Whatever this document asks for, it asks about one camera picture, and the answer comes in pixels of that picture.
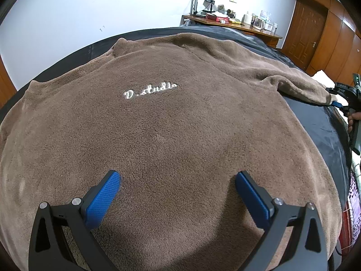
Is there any purple patterned cloth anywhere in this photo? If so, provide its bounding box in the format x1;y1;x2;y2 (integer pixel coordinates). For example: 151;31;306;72
349;171;361;213

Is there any small black screen on stand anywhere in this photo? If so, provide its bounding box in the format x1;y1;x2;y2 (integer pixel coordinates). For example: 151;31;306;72
202;0;217;14

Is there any red cloth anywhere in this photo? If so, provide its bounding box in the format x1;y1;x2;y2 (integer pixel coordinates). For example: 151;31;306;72
341;210;361;256

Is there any wooden desk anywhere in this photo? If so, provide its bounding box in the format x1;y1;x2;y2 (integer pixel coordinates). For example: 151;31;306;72
180;14;283;48

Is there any person's right hand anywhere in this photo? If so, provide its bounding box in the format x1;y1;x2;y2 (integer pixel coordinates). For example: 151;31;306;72
347;112;361;133

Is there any wooden wardrobe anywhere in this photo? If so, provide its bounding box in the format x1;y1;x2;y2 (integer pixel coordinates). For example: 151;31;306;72
290;0;361;84

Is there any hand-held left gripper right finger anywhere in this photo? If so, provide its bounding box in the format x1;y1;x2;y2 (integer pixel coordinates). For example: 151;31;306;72
235;171;329;271

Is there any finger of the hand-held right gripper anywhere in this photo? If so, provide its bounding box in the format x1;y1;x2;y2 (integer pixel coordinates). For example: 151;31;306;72
329;100;349;111

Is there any white pillow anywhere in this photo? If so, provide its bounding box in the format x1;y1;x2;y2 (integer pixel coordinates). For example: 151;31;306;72
312;70;335;86

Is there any red box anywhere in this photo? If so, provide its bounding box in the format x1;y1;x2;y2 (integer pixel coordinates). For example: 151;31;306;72
206;13;229;23

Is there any brown wooden door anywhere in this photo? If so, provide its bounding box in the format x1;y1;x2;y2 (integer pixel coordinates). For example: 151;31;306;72
282;0;329;68

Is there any brown fleece sweater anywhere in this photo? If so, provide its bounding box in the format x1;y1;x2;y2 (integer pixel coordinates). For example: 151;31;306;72
0;32;343;271

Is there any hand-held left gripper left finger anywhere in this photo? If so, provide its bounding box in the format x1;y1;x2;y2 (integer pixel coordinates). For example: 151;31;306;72
28;170;121;271

